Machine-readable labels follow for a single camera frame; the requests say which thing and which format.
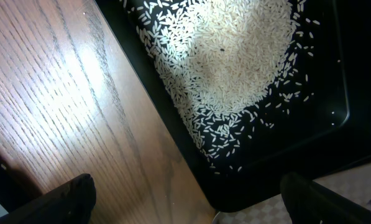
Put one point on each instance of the white rice pile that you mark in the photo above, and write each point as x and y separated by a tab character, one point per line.
233	70

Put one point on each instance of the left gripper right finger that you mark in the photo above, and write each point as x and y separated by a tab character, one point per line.
310	203

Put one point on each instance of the black waste tray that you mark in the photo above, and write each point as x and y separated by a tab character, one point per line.
317	124

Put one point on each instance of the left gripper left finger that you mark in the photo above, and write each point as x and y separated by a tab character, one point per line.
70	203

